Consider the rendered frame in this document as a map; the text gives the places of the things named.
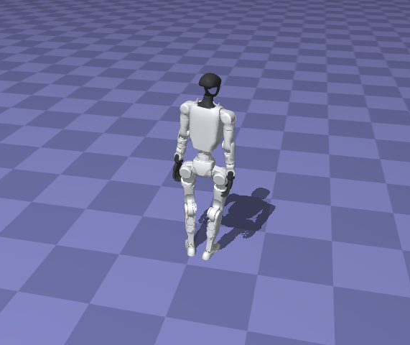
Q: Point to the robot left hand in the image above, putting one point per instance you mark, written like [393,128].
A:
[176,169]

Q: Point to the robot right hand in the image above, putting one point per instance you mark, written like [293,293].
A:
[229,184]

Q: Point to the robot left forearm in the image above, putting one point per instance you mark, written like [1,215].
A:
[181,146]

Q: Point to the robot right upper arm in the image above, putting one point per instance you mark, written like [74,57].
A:
[228,118]

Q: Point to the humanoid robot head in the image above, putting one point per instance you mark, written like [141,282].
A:
[208,81]

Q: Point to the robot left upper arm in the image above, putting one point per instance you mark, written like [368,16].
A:
[184,118]

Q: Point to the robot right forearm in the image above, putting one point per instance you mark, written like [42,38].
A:
[230,159]

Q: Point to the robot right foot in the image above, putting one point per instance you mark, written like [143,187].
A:
[206,255]

